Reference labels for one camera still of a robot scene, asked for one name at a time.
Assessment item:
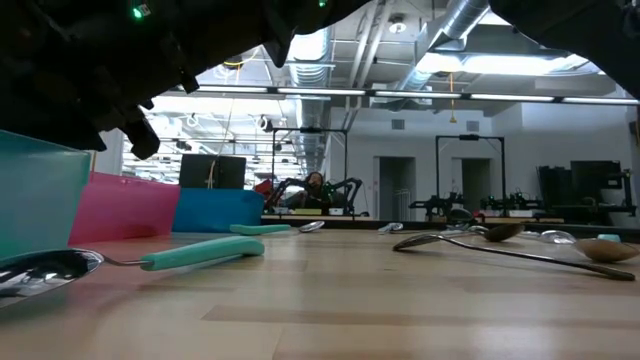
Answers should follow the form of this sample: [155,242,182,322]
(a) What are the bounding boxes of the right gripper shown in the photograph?
[0,0,199,162]

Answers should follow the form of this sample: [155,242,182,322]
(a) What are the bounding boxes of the black metal spoon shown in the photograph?
[392,233,637,282]
[482,222,527,244]

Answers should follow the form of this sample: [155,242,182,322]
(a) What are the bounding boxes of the pink plastic bin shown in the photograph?
[68,171,182,246]

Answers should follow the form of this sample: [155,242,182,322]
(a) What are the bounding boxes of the teal translucent plastic bin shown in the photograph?
[0,128,93,259]

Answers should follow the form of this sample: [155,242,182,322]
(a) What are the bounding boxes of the blue plastic bin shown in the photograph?
[172,187,266,234]

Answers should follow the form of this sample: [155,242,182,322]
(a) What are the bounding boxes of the red object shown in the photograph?
[253,179,274,209]

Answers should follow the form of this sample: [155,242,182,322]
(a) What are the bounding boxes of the person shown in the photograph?
[299,171,334,210]

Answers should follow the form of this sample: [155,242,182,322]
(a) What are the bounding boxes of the long ceiling light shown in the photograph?
[277,88,367,97]
[469,93,555,103]
[562,96,639,106]
[374,90,462,100]

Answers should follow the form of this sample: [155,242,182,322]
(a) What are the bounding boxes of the background wooden table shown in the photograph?
[474,215,565,225]
[259,213,375,223]

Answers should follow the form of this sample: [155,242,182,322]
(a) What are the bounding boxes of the bright ceiling light panel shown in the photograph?
[417,51,591,77]

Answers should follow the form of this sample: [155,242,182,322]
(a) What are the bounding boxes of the black rig frame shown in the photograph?
[271,127,350,217]
[434,133,506,217]

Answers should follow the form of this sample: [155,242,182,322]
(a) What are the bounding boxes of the ribbed silver air duct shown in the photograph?
[287,27,334,171]

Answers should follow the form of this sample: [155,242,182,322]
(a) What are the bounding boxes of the large silver air duct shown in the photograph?
[399,0,494,94]

